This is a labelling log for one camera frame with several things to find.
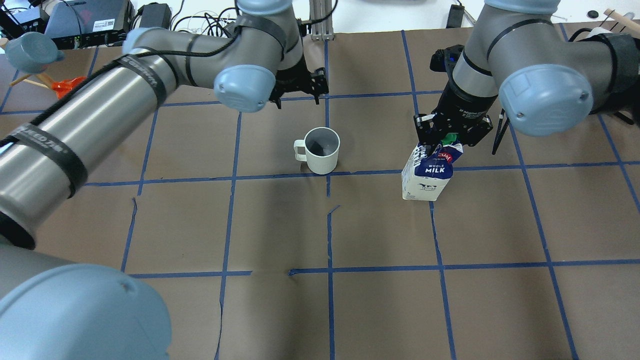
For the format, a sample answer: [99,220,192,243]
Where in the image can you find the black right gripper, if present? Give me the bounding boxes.
[413,82,498,153]

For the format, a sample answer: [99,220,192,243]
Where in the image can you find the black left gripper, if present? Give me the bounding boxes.
[270,55,329,110]

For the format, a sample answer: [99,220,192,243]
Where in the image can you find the blue white milk carton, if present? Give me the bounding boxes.
[401,134,464,202]

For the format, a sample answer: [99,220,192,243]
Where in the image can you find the white ribbed mug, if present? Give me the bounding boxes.
[293,127,341,176]

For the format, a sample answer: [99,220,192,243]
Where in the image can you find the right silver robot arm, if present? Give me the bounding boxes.
[414,0,639,154]

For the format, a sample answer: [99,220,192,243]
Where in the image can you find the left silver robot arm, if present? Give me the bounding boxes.
[1,0,328,360]

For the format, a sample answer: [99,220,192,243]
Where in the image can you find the orange cup on stand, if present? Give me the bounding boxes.
[51,76,87,100]

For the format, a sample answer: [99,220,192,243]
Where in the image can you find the grey blue cup on stand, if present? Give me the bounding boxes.
[4,32,66,75]

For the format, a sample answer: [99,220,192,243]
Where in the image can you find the black power adapter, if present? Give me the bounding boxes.
[445,4,466,28]

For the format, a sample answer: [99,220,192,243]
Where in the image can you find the black electronics box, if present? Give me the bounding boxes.
[0,0,136,50]

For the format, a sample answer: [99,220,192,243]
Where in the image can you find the black wire mug rack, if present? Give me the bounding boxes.
[485,5,639,153]

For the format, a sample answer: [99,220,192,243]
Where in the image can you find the aluminium frame post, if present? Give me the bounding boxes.
[307,0,338,41]

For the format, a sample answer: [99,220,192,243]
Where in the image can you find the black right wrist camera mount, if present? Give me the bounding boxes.
[429,44,465,76]

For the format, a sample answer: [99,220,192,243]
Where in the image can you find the tangled black cables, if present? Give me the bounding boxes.
[170,5,241,41]

